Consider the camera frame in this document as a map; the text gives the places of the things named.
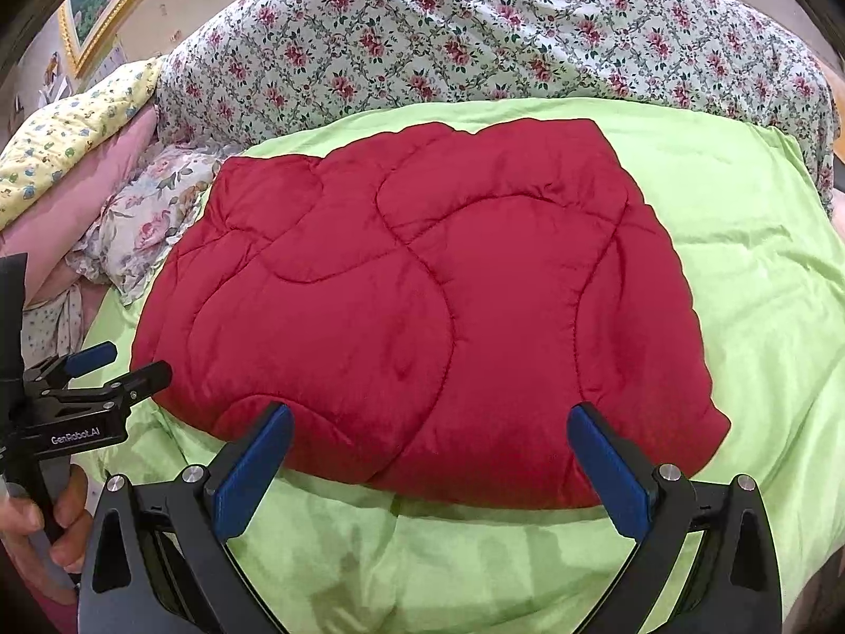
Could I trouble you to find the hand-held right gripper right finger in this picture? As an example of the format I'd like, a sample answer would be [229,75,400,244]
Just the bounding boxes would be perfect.
[566,402,783,634]

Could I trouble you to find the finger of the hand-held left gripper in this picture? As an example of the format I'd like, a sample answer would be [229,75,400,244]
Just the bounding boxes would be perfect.
[43,360,174,412]
[25,341,118,392]

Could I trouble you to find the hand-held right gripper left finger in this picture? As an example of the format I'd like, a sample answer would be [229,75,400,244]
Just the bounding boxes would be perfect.
[78,402,295,634]

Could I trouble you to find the red quilted jacket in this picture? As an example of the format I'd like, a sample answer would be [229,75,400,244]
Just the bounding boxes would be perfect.
[130,117,733,511]

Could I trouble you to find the person's left hand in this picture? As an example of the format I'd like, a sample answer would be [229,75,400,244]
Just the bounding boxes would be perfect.
[0,462,95,603]

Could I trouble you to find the pale small-print cloth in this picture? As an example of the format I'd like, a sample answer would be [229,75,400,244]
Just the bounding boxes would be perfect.
[20,281,87,374]

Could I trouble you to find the pale rose print pillow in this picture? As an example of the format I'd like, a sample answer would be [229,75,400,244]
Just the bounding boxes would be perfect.
[69,145,226,308]

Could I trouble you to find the pink blanket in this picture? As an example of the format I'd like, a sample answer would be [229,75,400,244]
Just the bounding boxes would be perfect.
[0,106,163,318]

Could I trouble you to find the yellow floral pillow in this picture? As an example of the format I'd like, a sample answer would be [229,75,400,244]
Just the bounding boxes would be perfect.
[0,56,166,226]

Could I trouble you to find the light green bedsheet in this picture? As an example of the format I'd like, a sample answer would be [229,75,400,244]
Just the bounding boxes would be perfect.
[79,98,845,634]

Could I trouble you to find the rose lattice floral quilt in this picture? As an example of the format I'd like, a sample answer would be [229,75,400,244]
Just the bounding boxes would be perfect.
[153,0,841,219]

